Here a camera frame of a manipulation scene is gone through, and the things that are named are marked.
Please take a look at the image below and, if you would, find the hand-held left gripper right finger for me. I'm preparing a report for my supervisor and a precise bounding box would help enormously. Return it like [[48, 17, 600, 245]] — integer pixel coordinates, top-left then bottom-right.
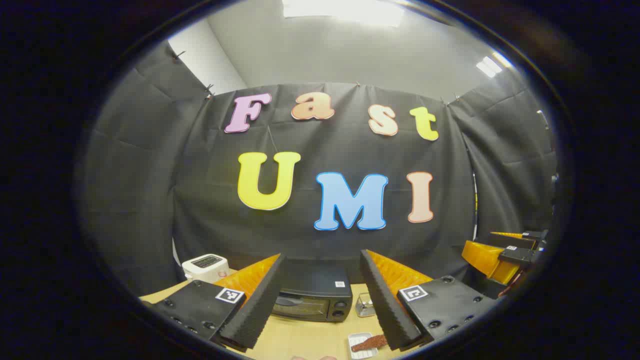
[[359, 249, 498, 351]]

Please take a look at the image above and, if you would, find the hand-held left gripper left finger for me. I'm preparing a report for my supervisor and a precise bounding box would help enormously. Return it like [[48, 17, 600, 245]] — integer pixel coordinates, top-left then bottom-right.
[[141, 253, 287, 351]]

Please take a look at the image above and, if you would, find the red-brown meat piece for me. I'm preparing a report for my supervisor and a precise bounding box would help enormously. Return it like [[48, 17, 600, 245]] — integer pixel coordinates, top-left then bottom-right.
[[350, 334, 388, 353]]

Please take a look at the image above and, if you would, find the black electric oven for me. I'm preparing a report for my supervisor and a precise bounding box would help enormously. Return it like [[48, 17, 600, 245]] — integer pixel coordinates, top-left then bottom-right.
[[272, 260, 354, 323]]

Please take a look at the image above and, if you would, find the white ribbed tray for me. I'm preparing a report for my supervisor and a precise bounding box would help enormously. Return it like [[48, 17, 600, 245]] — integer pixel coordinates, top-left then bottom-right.
[[347, 332, 381, 360]]

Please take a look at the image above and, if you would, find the white toaster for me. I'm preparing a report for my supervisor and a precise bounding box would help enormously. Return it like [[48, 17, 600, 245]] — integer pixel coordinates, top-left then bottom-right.
[[181, 254, 231, 284]]

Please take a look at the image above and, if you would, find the black backdrop cloth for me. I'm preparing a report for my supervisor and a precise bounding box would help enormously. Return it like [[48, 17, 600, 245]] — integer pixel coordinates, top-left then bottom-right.
[[80, 42, 558, 301]]

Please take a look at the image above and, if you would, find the small metal wire basket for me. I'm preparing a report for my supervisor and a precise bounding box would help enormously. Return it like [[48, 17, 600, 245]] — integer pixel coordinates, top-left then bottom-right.
[[355, 292, 377, 318]]

